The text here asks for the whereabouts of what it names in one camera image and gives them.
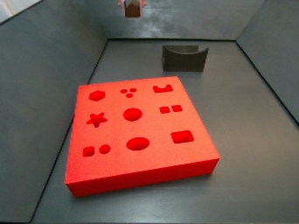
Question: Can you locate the red foam shape board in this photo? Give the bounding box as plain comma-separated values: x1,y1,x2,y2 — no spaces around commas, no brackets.
64,76,220,197

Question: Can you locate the brown three prong object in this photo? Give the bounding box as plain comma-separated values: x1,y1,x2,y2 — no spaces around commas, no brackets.
124,0,140,18

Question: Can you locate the black curved fixture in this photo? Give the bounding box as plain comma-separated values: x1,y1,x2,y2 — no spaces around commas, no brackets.
163,45,209,72

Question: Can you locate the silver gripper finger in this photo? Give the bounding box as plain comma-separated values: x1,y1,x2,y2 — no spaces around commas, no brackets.
139,0,145,16
117,0,125,16

